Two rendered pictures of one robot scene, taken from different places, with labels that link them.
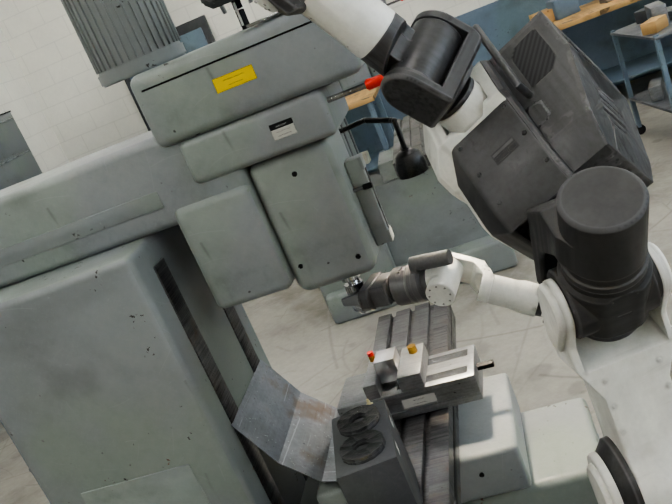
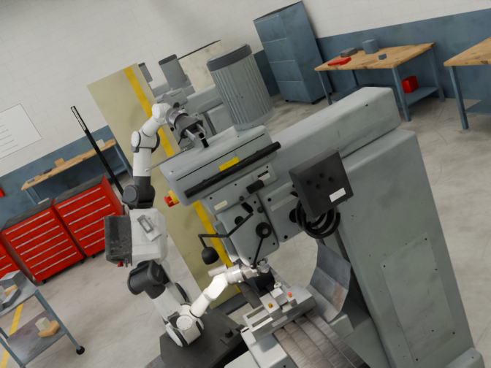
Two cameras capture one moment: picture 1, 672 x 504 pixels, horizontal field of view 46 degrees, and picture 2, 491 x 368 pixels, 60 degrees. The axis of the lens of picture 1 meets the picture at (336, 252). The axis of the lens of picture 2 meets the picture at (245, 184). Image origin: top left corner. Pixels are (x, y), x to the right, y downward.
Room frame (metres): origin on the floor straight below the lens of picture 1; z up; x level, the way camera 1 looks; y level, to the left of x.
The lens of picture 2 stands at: (3.41, -0.77, 2.35)
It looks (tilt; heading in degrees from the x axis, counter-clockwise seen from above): 21 degrees down; 152
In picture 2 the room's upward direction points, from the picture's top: 25 degrees counter-clockwise
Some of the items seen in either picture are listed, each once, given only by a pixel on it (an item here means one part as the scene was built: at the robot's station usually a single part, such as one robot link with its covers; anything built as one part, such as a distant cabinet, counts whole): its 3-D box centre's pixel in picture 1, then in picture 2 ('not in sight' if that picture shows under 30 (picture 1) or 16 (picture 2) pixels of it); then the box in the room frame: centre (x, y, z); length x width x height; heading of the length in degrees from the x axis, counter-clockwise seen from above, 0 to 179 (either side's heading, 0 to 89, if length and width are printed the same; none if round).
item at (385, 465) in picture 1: (377, 471); (250, 266); (1.37, 0.09, 1.02); 0.22 x 0.12 x 0.20; 176
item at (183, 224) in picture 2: not in sight; (177, 198); (0.03, 0.32, 1.15); 0.52 x 0.40 x 2.30; 75
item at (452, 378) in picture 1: (407, 381); (278, 307); (1.76, -0.04, 0.97); 0.35 x 0.15 x 0.11; 73
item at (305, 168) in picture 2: not in sight; (321, 183); (2.16, 0.19, 1.62); 0.20 x 0.09 x 0.21; 75
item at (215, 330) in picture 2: not in sight; (192, 339); (0.96, -0.34, 0.59); 0.64 x 0.52 x 0.33; 178
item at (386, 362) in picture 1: (388, 365); (278, 296); (1.76, -0.01, 1.03); 0.06 x 0.05 x 0.06; 163
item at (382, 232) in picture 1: (369, 200); (226, 241); (1.73, -0.12, 1.45); 0.04 x 0.04 x 0.21; 75
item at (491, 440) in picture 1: (423, 449); (294, 331); (1.76, -0.01, 0.78); 0.50 x 0.35 x 0.12; 75
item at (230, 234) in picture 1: (244, 231); (279, 204); (1.81, 0.18, 1.47); 0.24 x 0.19 x 0.26; 165
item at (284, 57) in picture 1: (255, 66); (217, 160); (1.76, 0.01, 1.81); 0.47 x 0.26 x 0.16; 75
